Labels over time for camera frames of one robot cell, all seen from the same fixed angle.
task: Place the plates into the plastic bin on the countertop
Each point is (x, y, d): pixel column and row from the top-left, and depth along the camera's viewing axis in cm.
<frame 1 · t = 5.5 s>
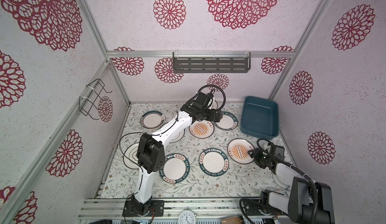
left hand: (214, 117, 87), fingers open
right hand: (251, 152, 91), fingers open
teal plastic bin: (260, 117, 114), on the table
orange sunburst plate middle: (201, 129, 105), on the table
green rim plate back right: (228, 121, 108), point 3 cm above the table
green red rim plate left: (153, 119, 112), on the table
green rim plate front left: (177, 168, 89), on the table
green rim plate front middle: (213, 162, 90), point 2 cm above the table
orange sunburst plate right: (237, 151, 96), on the table

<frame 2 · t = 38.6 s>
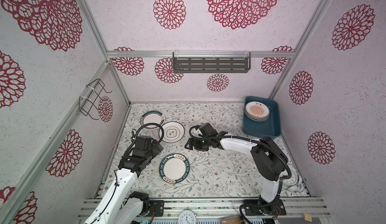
left hand: (155, 151, 81), fingers open
right hand: (189, 145, 89), fingers open
orange sunburst plate back: (257, 111, 114), point 3 cm above the table
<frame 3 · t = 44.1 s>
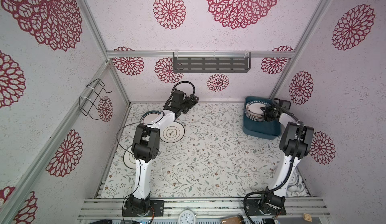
left hand: (194, 102, 98), fingers open
right hand: (262, 105, 105), fingers open
green rim plate front left: (253, 112, 109), point 6 cm above the table
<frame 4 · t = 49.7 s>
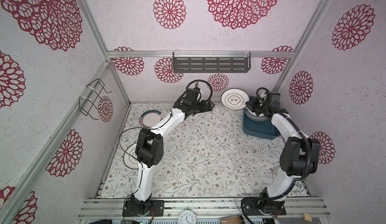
left hand: (208, 108, 91), fingers open
right hand: (246, 99, 90), fingers closed
white plate clover motif back: (234, 99, 97), point 21 cm above the table
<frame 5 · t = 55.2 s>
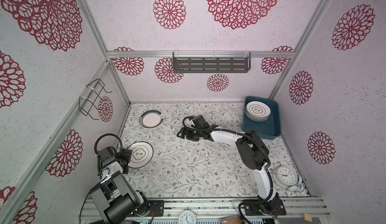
left hand: (130, 158, 89), fingers open
right hand: (180, 133, 93), fingers open
white plate clover motif back: (257, 111, 112), point 5 cm above the table
